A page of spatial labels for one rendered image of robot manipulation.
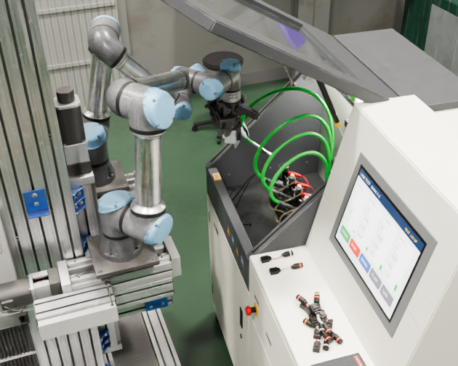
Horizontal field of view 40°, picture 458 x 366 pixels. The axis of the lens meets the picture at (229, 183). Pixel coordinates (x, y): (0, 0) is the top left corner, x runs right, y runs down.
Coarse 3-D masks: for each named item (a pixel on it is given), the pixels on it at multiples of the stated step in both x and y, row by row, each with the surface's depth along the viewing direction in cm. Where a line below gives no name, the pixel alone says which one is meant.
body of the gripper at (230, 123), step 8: (224, 104) 235; (232, 104) 234; (216, 112) 242; (224, 112) 237; (232, 112) 238; (224, 120) 237; (232, 120) 237; (240, 120) 238; (224, 128) 240; (232, 128) 240
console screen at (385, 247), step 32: (352, 192) 205; (384, 192) 187; (352, 224) 204; (384, 224) 187; (416, 224) 172; (352, 256) 203; (384, 256) 186; (416, 256) 172; (384, 288) 185; (384, 320) 185
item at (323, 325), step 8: (296, 296) 209; (304, 304) 208; (312, 304) 203; (320, 304) 206; (312, 312) 203; (320, 312) 203; (304, 320) 202; (312, 320) 200; (320, 320) 200; (328, 320) 202; (320, 328) 198; (328, 328) 196; (320, 336) 197; (328, 336) 194; (336, 336) 196; (320, 344) 194; (328, 344) 194
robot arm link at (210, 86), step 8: (200, 72) 225; (224, 72) 225; (200, 80) 223; (208, 80) 220; (216, 80) 220; (224, 80) 222; (200, 88) 221; (208, 88) 219; (216, 88) 219; (224, 88) 222; (208, 96) 221; (216, 96) 220
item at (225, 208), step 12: (216, 168) 286; (216, 192) 275; (228, 192) 270; (216, 204) 280; (228, 204) 263; (228, 216) 257; (240, 228) 250; (228, 240) 265; (240, 240) 243; (240, 252) 246; (240, 264) 249
